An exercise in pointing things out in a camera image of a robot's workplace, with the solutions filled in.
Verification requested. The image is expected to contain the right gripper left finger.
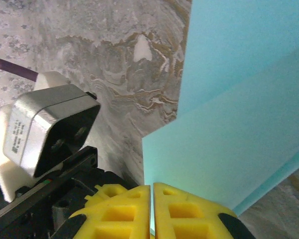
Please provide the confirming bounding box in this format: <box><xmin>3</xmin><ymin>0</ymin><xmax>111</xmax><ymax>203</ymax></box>
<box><xmin>72</xmin><ymin>184</ymin><xmax>151</xmax><ymax>239</ymax></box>

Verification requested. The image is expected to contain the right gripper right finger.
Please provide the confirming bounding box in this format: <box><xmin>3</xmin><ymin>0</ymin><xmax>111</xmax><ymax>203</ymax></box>
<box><xmin>153</xmin><ymin>182</ymin><xmax>256</xmax><ymax>239</ymax></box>

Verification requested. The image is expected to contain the light blue paper sheet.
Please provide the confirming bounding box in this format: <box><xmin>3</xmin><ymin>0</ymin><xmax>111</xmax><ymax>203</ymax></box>
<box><xmin>141</xmin><ymin>0</ymin><xmax>299</xmax><ymax>236</ymax></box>

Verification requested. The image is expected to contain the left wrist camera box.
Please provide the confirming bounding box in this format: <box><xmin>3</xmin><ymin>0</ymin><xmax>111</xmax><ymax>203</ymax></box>
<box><xmin>0</xmin><ymin>71</ymin><xmax>102</xmax><ymax>203</ymax></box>

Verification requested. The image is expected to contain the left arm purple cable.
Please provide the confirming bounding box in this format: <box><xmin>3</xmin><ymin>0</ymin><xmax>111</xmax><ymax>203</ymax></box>
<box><xmin>0</xmin><ymin>55</ymin><xmax>39</xmax><ymax>82</ymax></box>

